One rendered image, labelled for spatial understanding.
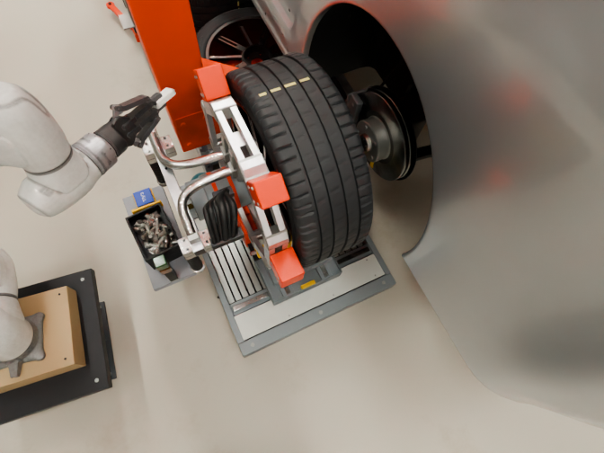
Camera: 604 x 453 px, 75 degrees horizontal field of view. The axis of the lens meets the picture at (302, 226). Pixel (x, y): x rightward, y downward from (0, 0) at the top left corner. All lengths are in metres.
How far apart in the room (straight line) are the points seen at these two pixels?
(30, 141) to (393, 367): 1.72
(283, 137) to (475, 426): 1.66
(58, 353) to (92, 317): 0.19
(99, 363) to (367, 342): 1.18
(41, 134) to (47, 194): 0.14
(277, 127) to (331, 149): 0.15
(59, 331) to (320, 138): 1.25
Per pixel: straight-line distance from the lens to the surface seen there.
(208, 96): 1.20
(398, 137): 1.32
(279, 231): 1.07
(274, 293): 1.88
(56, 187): 0.97
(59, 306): 1.82
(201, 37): 2.23
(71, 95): 2.86
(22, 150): 0.91
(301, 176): 0.99
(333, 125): 1.03
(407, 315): 2.12
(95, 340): 1.83
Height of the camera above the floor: 1.98
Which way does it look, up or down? 67 degrees down
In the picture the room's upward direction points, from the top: 10 degrees clockwise
